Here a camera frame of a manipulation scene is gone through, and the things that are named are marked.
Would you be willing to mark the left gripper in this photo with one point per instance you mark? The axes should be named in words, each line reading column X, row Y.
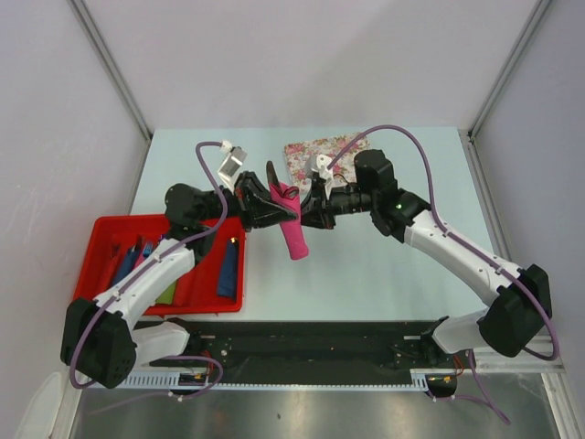
column 257, row 210

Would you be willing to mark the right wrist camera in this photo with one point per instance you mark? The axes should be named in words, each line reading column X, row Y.
column 319, row 164

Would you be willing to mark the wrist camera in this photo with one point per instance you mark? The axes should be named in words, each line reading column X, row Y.
column 234, row 158
column 319, row 164

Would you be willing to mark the blue napkin roll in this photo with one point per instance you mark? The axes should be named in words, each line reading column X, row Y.
column 127, row 264
column 228, row 275

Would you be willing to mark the white cable duct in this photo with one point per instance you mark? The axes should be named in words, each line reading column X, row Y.
column 181, row 381

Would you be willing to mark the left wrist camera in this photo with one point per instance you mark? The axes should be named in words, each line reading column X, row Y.
column 234, row 158

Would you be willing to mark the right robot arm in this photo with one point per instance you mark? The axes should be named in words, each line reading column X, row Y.
column 517, row 301

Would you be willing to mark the green napkin roll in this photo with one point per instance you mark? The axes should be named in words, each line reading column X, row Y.
column 167, row 296

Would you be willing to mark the aluminium rail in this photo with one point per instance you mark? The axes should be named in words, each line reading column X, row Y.
column 487, row 360

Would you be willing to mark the floral tray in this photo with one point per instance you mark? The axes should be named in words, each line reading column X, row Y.
column 298, row 154

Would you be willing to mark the pink paper napkin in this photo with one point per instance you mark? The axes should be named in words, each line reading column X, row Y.
column 293, row 235

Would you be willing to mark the silver knife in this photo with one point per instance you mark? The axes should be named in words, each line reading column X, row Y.
column 273, row 181

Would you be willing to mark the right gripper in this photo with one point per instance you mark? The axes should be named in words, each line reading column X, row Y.
column 317, row 208

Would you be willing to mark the red plastic bin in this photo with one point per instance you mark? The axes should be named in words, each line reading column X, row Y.
column 113, row 236

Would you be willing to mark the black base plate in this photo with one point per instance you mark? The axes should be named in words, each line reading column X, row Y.
column 332, row 354

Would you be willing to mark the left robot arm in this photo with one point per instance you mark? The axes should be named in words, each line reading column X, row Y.
column 101, row 342

